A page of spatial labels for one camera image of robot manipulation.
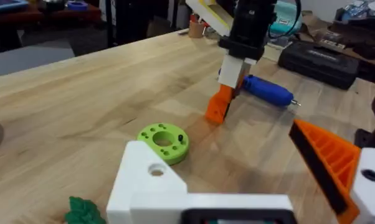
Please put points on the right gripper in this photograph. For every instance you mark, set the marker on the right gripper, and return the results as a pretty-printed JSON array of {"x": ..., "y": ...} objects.
[{"x": 249, "y": 28}]

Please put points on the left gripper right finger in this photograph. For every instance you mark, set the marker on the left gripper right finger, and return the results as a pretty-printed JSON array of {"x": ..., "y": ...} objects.
[{"x": 330, "y": 161}]

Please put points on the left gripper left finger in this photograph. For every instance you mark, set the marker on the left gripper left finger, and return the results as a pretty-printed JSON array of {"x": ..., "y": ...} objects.
[{"x": 144, "y": 183}]

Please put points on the blue electric screwdriver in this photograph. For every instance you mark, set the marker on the blue electric screwdriver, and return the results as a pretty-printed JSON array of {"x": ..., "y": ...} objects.
[{"x": 268, "y": 90}]

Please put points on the small black screw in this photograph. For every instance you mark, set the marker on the small black screw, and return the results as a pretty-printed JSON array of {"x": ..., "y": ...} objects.
[{"x": 180, "y": 138}]

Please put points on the green disc with holes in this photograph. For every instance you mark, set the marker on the green disc with holes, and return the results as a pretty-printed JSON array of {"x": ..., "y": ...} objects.
[{"x": 156, "y": 149}]

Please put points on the brown cardboard cup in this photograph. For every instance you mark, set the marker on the brown cardboard cup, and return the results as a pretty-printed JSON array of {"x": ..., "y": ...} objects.
[{"x": 196, "y": 29}]

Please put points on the teal box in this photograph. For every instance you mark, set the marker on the teal box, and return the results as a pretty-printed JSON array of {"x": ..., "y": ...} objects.
[{"x": 284, "y": 15}]

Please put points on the black tool case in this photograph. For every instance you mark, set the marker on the black tool case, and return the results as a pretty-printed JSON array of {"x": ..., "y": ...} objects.
[{"x": 318, "y": 63}]

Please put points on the heap of plastic bags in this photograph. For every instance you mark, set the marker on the heap of plastic bags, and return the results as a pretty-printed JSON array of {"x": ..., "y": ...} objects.
[{"x": 362, "y": 11}]

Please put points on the blue tape roll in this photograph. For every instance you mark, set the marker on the blue tape roll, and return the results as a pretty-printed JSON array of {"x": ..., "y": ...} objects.
[{"x": 77, "y": 5}]

